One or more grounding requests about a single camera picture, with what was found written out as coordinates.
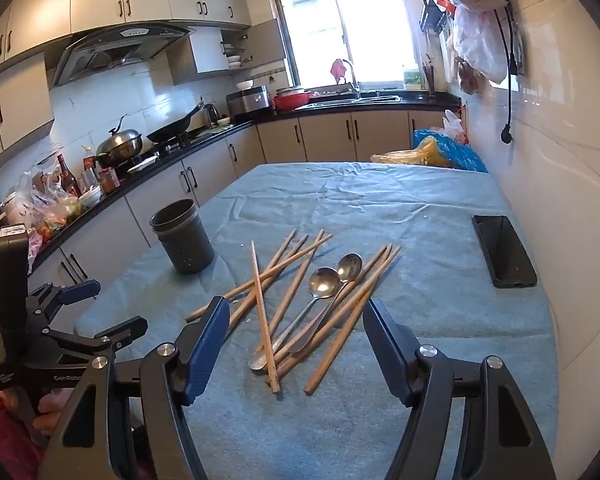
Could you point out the small white plastic bag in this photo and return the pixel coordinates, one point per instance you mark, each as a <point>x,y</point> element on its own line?
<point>454,122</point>

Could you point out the black wok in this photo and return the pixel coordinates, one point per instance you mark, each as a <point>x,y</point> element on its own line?
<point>172,131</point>

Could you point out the black countertop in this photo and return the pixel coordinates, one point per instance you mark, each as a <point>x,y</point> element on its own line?
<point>380,105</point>

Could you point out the silver rice cooker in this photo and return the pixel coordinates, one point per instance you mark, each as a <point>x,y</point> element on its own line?
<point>247,103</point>

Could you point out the black wall rack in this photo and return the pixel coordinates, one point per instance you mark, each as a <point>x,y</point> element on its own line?
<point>435,17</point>

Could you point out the person's left forearm red sleeve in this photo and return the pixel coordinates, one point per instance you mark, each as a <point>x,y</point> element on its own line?
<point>2,435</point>

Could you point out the red basin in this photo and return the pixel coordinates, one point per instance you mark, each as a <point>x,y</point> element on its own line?
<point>290,102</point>

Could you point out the gas stove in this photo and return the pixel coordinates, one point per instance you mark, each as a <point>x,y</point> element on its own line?
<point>167,147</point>

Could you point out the open cabinet with dishes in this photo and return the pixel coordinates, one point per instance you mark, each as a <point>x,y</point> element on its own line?
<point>210,52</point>

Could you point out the bundle of dark chopsticks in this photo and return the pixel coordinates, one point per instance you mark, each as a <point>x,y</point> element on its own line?
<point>431,82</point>

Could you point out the steel faucet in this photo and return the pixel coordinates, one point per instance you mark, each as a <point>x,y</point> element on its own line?
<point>354,77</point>

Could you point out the pink cloth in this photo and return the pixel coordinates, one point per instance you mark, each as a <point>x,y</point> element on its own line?
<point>338,71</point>

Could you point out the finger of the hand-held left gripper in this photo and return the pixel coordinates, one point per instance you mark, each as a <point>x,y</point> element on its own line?
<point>80,291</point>
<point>125,329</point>

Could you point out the steel sink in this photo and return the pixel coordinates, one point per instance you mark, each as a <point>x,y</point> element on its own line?
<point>360,96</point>

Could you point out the pile of wooden chopsticks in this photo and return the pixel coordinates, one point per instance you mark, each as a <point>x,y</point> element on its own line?
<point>263,310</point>

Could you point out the large metal spoon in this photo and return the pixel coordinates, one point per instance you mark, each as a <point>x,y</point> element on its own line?
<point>323,282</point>
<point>350,266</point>

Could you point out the black smartphone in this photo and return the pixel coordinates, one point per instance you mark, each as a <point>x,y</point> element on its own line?
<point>502,250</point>

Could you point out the yellow plastic bag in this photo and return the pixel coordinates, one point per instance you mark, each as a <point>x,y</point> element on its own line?
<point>415,156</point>

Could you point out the cooking oil bottle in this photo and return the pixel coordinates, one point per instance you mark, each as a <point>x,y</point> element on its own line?
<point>90,167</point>

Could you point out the blue-grey towel tablecloth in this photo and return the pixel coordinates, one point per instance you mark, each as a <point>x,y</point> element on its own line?
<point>380,200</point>

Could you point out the green and white box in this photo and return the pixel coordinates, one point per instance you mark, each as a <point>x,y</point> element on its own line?
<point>413,80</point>

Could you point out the person's left hand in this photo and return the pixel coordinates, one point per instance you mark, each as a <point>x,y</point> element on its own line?
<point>50,412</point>

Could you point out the range hood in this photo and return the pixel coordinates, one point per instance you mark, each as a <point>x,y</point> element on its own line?
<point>120,42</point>

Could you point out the kitchen window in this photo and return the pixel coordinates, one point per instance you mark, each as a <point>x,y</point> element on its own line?
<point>345,25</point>

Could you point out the red jar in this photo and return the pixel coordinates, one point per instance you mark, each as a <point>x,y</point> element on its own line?
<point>108,181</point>

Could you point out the lower kitchen cabinets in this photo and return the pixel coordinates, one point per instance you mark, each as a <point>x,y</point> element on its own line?
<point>325,135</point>

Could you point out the white bowl with food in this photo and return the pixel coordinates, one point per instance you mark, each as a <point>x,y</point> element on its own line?
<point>90,197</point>

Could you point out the blue plastic bag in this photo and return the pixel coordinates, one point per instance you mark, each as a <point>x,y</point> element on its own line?
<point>460,152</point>

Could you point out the dark sauce bottle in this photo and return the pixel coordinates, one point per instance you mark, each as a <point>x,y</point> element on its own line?
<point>67,177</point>

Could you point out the dark grey utensil holder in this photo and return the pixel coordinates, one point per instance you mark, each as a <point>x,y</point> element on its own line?
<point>185,245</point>

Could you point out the white tray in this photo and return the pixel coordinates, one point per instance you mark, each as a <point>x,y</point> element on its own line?
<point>141,162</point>

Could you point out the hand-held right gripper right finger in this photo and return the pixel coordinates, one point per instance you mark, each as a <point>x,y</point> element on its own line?
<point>384,350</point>

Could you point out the clear bags of food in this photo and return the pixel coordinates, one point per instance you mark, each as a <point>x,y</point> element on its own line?
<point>50,205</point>

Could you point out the steel pot with lid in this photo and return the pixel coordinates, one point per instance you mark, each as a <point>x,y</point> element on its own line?
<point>122,145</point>

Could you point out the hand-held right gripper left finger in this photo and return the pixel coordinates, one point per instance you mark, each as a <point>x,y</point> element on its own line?
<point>207,350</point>

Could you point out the steel kettle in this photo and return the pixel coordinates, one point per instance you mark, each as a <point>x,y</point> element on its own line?
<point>210,116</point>

